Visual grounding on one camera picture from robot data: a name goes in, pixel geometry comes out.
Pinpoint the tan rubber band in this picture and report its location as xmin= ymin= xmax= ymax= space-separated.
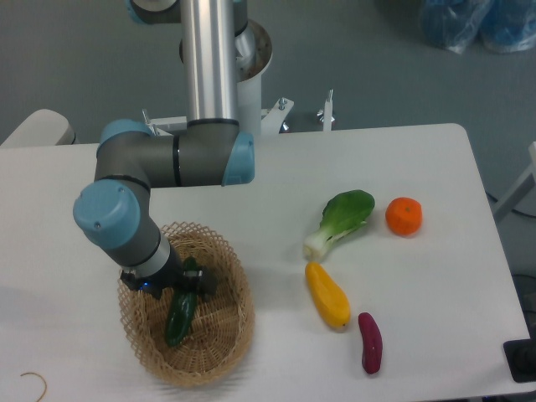
xmin=20 ymin=372 xmax=49 ymax=401

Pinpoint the yellow squash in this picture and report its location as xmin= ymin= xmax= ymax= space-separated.
xmin=305 ymin=262 xmax=351 ymax=329

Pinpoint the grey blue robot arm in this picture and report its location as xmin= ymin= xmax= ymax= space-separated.
xmin=73 ymin=1 xmax=255 ymax=298

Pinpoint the white metal frame leg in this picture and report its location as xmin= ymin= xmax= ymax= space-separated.
xmin=492 ymin=142 xmax=535 ymax=223

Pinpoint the orange mandarin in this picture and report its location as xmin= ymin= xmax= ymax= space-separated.
xmin=385 ymin=197 xmax=423 ymax=236

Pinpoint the woven wicker basket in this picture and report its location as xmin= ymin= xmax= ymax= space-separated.
xmin=118 ymin=222 xmax=255 ymax=387

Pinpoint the beige chair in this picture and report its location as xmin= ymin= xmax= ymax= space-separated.
xmin=1 ymin=109 xmax=79 ymax=149

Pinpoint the black device at table edge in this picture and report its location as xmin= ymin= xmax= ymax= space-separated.
xmin=503 ymin=339 xmax=536 ymax=384

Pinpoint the green bok choy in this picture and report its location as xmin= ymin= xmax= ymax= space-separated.
xmin=302 ymin=189 xmax=375 ymax=261

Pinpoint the dark green cucumber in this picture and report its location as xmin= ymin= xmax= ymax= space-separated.
xmin=164 ymin=256 xmax=198 ymax=348

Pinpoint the purple sweet potato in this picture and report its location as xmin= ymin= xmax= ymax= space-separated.
xmin=358 ymin=312 xmax=383 ymax=374

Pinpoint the white table clamp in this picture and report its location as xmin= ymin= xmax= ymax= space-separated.
xmin=317 ymin=88 xmax=336 ymax=132

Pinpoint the blue plastic bag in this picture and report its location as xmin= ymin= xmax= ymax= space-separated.
xmin=419 ymin=1 xmax=535 ymax=54

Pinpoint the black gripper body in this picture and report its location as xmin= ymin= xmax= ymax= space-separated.
xmin=120 ymin=250 xmax=218 ymax=299

